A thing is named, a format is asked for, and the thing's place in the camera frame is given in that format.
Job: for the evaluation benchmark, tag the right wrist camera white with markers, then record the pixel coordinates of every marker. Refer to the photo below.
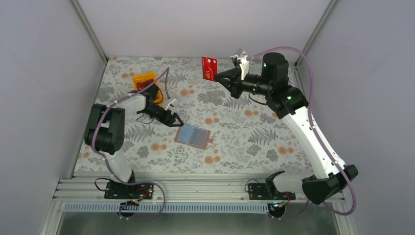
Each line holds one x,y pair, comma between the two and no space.
240,61

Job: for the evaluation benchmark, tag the red vip card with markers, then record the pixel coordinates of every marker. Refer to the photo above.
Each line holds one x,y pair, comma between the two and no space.
209,68
143,84

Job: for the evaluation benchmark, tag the aluminium rail frame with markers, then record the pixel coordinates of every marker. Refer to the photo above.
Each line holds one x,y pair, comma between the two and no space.
173,192

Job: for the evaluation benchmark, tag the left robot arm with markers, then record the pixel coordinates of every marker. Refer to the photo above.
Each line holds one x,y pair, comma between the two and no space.
105,130

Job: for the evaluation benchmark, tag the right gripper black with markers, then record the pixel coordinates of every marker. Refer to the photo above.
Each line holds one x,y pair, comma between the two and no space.
236,85

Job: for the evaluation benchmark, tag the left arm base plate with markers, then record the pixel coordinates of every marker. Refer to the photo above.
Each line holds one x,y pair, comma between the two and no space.
115,190

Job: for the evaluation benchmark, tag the floral table cloth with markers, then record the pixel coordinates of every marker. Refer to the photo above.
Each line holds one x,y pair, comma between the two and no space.
247,137

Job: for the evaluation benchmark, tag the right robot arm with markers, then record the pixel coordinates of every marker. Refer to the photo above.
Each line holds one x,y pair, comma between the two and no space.
330,173

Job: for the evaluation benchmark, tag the red VIP card in bin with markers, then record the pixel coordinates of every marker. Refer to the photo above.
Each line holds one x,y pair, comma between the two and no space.
143,84

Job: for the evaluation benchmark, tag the tan leather card holder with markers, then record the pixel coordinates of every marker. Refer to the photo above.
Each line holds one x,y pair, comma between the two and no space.
193,136

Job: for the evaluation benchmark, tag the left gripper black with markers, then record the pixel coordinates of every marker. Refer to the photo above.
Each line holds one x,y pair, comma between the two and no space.
163,114

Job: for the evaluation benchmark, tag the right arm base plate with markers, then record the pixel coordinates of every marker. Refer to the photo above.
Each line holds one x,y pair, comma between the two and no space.
261,192

